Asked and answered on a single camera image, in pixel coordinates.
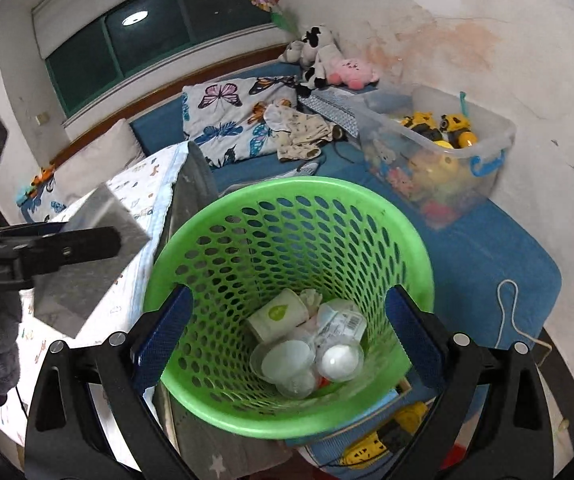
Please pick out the dark window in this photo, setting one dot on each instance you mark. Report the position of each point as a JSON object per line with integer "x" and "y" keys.
{"x": 89, "y": 46}

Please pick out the printed white table cloth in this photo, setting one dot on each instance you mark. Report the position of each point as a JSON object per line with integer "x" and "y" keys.
{"x": 146, "y": 189}

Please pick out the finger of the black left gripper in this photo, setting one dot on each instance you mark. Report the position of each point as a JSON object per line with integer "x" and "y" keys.
{"x": 43, "y": 248}

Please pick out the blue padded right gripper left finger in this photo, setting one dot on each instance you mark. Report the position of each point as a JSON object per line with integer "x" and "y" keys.
{"x": 64, "y": 436}

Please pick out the blue white milk carton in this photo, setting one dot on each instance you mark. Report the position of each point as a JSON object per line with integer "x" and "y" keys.
{"x": 66, "y": 298}

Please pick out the paper flower wall decoration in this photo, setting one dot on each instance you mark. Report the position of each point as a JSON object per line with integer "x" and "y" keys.
{"x": 277, "y": 15}

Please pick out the butterfly print pillow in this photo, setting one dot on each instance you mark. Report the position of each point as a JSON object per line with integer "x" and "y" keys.
{"x": 226, "y": 118}

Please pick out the green plastic mesh basket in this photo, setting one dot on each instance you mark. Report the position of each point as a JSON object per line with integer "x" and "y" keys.
{"x": 242, "y": 250}

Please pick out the clear plastic toy bin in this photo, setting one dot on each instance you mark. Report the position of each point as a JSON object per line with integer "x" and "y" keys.
{"x": 438, "y": 152}

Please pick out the white paper cup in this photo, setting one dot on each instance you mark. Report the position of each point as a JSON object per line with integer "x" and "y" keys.
{"x": 278, "y": 317}

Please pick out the white paper ball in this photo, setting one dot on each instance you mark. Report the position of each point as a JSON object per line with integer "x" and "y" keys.
{"x": 312, "y": 299}

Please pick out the large clear plastic tub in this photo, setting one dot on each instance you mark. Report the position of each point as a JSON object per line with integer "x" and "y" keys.
{"x": 287, "y": 365}

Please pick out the beige crumpled clothes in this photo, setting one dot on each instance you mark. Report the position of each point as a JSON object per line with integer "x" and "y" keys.
{"x": 299, "y": 136}

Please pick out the grey beige pillow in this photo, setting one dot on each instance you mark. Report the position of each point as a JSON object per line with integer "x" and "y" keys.
{"x": 111, "y": 153}

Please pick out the black white cow plush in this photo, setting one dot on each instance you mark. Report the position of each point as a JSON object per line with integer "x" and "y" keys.
{"x": 313, "y": 52}

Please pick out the pink plush toy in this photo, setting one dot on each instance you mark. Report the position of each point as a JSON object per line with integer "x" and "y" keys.
{"x": 353, "y": 73}

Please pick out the yellow toy car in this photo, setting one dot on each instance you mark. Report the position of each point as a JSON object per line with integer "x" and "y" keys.
{"x": 389, "y": 439}

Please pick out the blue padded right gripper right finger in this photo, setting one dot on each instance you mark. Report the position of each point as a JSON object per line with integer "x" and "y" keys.
{"x": 513, "y": 438}

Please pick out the blue white book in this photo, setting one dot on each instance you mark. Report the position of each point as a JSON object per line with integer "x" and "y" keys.
{"x": 382, "y": 407}

